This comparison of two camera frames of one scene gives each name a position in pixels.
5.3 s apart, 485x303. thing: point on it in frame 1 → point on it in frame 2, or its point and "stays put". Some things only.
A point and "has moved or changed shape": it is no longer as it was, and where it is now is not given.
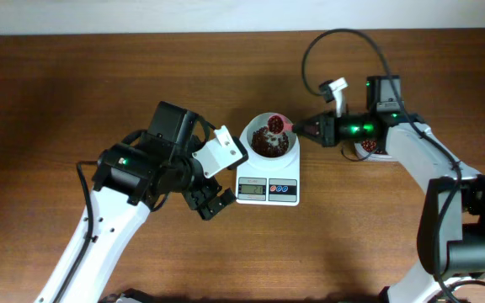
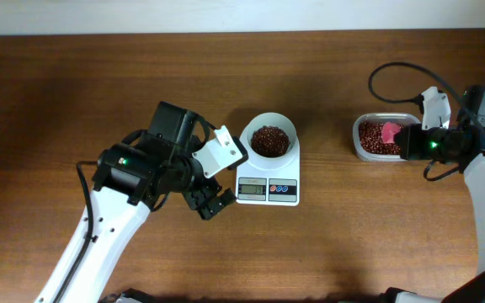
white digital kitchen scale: (257, 186) stays put
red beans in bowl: (268, 144) stays put
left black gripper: (208, 189) stays put
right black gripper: (329, 129) → (408, 149)
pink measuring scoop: (276, 124) has moved or changed shape
